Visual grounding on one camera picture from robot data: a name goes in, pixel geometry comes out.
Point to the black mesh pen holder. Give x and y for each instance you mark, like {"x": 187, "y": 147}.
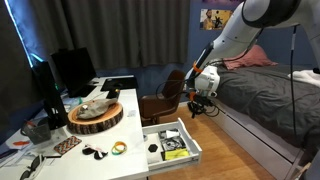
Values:
{"x": 38, "y": 134}

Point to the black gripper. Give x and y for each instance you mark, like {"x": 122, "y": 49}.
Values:
{"x": 201, "y": 100}

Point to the yellow basketball poster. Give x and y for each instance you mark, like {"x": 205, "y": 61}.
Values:
{"x": 213, "y": 20}

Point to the black handheld device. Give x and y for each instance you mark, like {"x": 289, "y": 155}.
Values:
{"x": 113, "y": 94}

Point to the purple poster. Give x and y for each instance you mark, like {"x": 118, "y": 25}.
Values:
{"x": 220, "y": 1}

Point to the colourful patterned phone case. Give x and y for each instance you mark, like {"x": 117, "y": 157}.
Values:
{"x": 67, "y": 144}

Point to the grey cap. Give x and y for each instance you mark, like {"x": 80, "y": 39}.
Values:
{"x": 95, "y": 108}

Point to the wooden stick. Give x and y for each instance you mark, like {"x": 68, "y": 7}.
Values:
{"x": 301, "y": 171}

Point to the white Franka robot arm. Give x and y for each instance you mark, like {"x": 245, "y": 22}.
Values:
{"x": 233, "y": 33}

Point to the black mouse pad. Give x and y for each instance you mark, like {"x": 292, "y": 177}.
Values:
{"x": 126, "y": 83}

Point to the grey bed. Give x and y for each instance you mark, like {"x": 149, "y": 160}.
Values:
{"x": 266, "y": 96}

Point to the white desk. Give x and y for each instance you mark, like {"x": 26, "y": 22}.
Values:
{"x": 126, "y": 133}

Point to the pink pillow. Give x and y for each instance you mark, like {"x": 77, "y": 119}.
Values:
{"x": 256, "y": 58}

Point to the white flat box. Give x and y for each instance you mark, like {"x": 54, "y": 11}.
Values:
{"x": 152, "y": 158}

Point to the white blanket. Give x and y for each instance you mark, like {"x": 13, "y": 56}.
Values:
{"x": 308, "y": 77}

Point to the small white card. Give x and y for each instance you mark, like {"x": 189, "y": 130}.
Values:
{"x": 131, "y": 113}

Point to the brown leather chair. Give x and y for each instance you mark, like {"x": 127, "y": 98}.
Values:
{"x": 156, "y": 103}

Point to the black computer tower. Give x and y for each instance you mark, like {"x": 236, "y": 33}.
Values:
{"x": 50, "y": 96}

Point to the wide grey curtain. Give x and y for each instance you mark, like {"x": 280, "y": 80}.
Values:
{"x": 116, "y": 33}

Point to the yellow cloth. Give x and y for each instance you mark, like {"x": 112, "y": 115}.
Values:
{"x": 176, "y": 154}

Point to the yellow wristband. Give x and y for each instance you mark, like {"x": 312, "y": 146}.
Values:
{"x": 124, "y": 144}

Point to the black computer monitor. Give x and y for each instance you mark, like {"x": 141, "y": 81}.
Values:
{"x": 75, "y": 70}

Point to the white desk drawer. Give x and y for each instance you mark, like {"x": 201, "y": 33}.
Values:
{"x": 173, "y": 164}

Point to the black hexagon item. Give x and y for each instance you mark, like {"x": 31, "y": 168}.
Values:
{"x": 153, "y": 147}

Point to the black sunglasses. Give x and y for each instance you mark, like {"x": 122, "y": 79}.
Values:
{"x": 98, "y": 154}

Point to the round wood slab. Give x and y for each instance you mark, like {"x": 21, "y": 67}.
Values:
{"x": 96, "y": 124}

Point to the small black object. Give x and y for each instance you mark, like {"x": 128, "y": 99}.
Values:
{"x": 316, "y": 70}

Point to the green wristband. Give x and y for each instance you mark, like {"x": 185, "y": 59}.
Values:
{"x": 114, "y": 152}

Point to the white papers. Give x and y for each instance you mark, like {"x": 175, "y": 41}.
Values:
{"x": 13, "y": 156}

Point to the black and white glasses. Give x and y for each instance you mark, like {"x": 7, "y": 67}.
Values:
{"x": 31, "y": 166}

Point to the orange marker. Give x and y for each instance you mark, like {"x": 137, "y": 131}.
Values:
{"x": 21, "y": 143}

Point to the small green bottle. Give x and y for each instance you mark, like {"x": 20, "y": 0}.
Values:
{"x": 80, "y": 100}

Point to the narrow dark curtain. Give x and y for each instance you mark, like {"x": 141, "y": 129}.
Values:
{"x": 13, "y": 83}

